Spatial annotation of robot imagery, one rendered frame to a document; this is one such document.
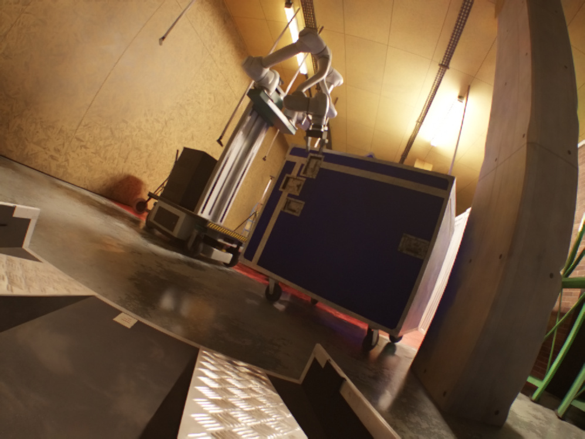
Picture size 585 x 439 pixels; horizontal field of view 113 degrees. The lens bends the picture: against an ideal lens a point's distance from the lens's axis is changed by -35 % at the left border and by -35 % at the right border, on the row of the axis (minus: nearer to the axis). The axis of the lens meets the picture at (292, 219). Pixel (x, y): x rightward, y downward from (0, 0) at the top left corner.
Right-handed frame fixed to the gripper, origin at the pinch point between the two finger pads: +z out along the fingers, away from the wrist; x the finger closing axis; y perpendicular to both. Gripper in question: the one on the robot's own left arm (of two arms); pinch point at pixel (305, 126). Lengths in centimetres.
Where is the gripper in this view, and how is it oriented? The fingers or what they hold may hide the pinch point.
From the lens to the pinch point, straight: 270.1
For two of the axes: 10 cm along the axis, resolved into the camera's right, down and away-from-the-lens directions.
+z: -4.0, 9.1, -1.1
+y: 8.0, 2.9, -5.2
